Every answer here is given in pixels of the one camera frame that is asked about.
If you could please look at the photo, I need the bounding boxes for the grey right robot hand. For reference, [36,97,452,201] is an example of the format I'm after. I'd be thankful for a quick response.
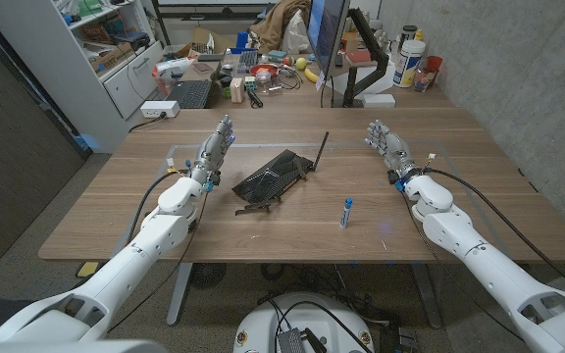
[364,120,424,186]

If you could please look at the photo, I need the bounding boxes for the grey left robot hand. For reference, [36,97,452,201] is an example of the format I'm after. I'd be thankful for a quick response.
[187,115,237,193]

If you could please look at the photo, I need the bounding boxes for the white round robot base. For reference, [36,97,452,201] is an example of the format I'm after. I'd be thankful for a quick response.
[232,292,376,353]

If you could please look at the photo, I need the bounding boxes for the black router with antennas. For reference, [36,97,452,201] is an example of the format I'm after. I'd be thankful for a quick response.
[231,130,331,217]

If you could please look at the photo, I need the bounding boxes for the white glue stick blue cap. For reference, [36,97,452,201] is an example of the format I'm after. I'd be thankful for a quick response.
[338,197,354,229]

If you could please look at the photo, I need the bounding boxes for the white flat box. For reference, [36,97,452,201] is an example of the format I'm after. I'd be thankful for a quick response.
[362,92,396,109]

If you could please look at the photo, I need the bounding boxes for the black keyboard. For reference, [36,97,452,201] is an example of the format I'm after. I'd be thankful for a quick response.
[164,79,214,110]

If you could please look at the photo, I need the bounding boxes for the beige wooden block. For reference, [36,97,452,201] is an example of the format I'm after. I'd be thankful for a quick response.
[230,76,245,104]

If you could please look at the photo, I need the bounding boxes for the white power strip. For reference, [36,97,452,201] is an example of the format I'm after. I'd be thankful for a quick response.
[139,100,181,120]

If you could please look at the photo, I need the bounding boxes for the white canister blue label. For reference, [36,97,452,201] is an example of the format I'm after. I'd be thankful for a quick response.
[392,38,427,89]

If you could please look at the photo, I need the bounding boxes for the clear plastic jar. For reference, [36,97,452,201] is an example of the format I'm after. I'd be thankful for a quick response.
[255,68,273,94]

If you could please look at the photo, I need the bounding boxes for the red bowl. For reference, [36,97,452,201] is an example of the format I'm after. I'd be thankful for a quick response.
[249,63,280,78]

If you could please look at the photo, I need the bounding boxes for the computer monitor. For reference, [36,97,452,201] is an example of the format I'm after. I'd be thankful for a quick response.
[306,0,351,82]

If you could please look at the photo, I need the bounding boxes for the white cloth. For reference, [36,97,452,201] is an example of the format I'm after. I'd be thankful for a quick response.
[282,9,312,54]

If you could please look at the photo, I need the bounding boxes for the white shelf cabinet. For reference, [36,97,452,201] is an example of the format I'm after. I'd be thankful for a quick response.
[0,0,166,153]

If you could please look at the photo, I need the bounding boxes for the grey table leg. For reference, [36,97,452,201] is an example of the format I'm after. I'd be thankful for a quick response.
[166,263,194,328]
[409,263,443,329]

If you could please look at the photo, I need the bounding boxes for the brown jacket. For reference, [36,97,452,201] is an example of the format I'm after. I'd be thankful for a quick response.
[250,0,312,53]

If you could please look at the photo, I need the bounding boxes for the yellow floor marker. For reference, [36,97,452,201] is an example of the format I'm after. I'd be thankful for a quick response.
[76,261,101,279]

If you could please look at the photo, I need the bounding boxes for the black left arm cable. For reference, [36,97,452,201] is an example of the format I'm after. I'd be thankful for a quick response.
[125,169,190,246]

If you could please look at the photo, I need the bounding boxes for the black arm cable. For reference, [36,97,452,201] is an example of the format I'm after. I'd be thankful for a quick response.
[125,169,190,246]
[424,167,565,300]

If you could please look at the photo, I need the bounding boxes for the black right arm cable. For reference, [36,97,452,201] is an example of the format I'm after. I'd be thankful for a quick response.
[424,167,565,300]

